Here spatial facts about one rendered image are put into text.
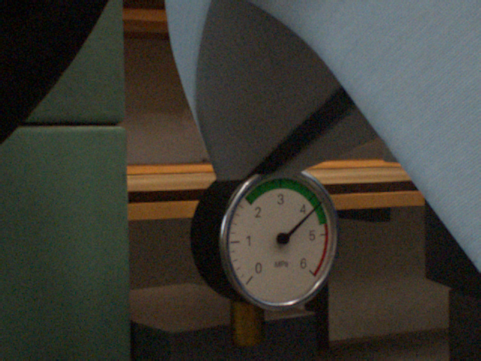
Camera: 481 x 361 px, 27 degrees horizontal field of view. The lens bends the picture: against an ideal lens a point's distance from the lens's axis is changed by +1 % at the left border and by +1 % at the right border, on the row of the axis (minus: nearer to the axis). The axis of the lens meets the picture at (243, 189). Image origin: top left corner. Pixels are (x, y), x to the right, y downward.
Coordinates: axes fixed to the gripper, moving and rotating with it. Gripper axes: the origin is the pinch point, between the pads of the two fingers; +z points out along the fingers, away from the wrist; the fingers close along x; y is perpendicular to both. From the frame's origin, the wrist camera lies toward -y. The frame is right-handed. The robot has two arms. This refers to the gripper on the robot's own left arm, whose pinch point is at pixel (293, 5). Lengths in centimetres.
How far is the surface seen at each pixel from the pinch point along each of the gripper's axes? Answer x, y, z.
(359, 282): 233, -66, 228
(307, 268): 22.9, -6.2, 25.5
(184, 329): 18.6, -5.6, 29.6
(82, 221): 15.8, -11.5, 30.4
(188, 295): 24.0, -9.1, 36.0
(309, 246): 23.1, -7.0, 25.0
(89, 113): 16.3, -15.7, 28.0
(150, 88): 161, -133, 209
